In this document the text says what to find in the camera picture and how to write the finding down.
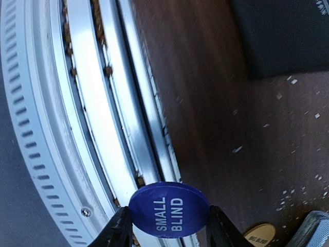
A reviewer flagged black poker table mat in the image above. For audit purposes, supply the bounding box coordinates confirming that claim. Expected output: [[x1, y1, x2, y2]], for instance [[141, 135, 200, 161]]
[[230, 0, 328, 80]]

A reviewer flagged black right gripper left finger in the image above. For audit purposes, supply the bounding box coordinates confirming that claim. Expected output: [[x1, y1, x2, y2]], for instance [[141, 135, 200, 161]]
[[88, 206, 133, 247]]

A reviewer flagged boxed deck of cards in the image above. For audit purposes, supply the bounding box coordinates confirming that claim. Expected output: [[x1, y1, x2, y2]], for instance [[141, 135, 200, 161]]
[[286, 210, 328, 247]]

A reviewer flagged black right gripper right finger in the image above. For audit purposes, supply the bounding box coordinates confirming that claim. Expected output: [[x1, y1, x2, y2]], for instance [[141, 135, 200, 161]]
[[207, 205, 251, 247]]

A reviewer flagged blue small blind button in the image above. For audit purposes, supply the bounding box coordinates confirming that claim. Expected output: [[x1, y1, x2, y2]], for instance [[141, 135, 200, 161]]
[[129, 182, 210, 239]]

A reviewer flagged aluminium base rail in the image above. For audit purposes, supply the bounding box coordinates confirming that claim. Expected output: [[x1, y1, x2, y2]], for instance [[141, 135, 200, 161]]
[[0, 0, 198, 247]]

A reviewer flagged orange big blind button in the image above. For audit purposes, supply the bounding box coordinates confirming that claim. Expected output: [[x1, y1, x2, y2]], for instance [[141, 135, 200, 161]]
[[244, 223, 276, 247]]

